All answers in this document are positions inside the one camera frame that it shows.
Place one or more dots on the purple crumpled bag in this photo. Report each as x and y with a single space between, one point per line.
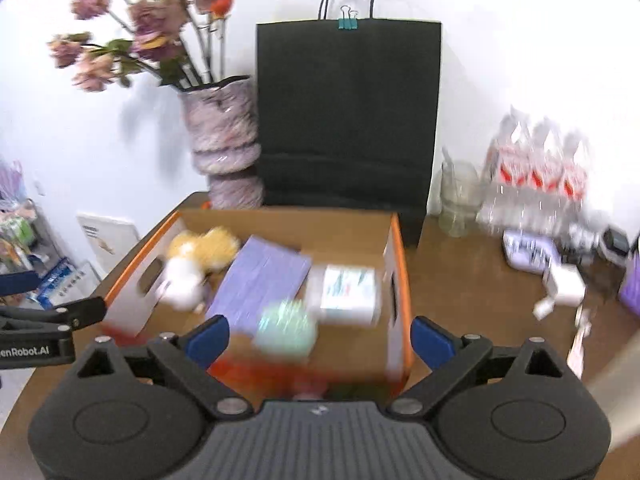
631 285

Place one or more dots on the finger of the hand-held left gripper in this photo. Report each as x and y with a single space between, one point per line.
17 282
80 312

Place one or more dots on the clear glass jar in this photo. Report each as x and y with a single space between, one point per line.
457 200

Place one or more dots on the cluttered storage shelf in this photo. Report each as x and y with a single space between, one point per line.
25 230

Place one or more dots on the white plastic container with label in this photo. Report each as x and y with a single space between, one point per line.
345 292

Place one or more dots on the pale green round object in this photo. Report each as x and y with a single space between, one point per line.
287 327

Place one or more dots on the cardboard box with orange edges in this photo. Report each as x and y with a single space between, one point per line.
350 232

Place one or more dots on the dried pink flowers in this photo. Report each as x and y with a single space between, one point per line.
150 20

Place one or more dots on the white paper tag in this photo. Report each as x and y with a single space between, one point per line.
580 345

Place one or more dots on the purple patterned pouch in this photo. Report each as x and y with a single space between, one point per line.
530 252

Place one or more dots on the yellow and white plush toy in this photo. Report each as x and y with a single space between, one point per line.
200 260

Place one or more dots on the pack of water bottles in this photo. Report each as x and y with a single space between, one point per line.
535 175

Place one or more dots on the black small device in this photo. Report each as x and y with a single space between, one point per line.
616 242

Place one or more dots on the white charger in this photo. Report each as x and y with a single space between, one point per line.
565 285

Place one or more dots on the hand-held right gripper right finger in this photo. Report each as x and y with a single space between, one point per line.
430 342

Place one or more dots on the white board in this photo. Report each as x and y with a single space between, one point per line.
107 240

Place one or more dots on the teal binder clip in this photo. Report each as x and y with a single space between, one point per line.
348 19

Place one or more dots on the purple wrapped vase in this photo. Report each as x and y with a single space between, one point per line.
222 130

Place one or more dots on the purple cloth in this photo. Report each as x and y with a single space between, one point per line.
260 280

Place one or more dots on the wooden desktop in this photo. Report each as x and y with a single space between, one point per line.
475 280

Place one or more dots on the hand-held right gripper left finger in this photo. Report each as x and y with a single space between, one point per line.
210 341

